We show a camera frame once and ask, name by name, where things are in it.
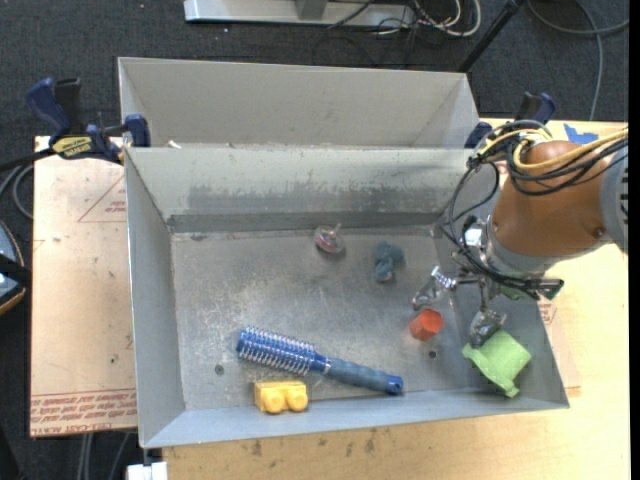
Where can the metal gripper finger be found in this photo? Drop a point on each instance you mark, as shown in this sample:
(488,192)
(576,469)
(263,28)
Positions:
(434,288)
(485,327)

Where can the green plastic block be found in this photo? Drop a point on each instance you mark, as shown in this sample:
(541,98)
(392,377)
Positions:
(500,360)

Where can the red hexagonal block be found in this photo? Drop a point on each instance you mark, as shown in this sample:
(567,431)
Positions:
(426,325)

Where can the blue-grey toy figure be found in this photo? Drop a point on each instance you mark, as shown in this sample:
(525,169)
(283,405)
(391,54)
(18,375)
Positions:
(386,260)

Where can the clear pink spinning top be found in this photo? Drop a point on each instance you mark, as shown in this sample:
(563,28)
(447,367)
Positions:
(329,242)

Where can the grey metal bin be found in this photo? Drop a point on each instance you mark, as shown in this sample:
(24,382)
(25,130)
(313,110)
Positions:
(300,288)

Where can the blue hairbrush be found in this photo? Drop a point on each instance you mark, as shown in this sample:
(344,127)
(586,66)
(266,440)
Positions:
(280,352)

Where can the yellow toy brick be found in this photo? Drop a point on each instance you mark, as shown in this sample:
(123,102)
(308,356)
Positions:
(280,397)

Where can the brown cardboard board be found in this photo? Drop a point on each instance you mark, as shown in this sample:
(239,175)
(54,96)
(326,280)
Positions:
(75,293)

